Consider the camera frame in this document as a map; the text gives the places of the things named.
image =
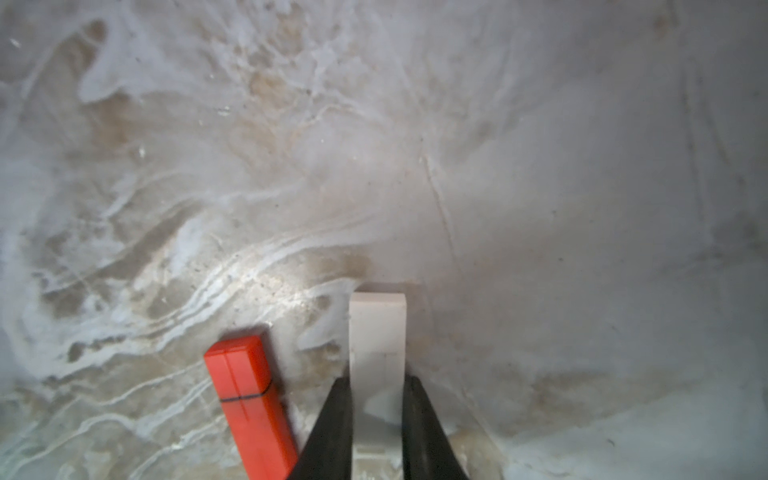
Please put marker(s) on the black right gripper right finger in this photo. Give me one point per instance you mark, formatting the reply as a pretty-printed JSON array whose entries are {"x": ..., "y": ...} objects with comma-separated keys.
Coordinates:
[{"x": 426, "y": 451}]

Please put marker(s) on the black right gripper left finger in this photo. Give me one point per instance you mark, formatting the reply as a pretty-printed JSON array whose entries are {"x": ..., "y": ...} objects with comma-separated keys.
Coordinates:
[{"x": 327, "y": 454}]

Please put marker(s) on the red usb flash drive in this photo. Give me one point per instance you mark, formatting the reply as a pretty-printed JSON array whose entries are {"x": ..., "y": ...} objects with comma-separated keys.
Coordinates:
[{"x": 242, "y": 378}]

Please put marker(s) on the white rectangular usb flash drive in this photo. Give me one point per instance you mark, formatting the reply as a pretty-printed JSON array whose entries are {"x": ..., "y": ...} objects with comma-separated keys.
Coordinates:
[{"x": 377, "y": 351}]

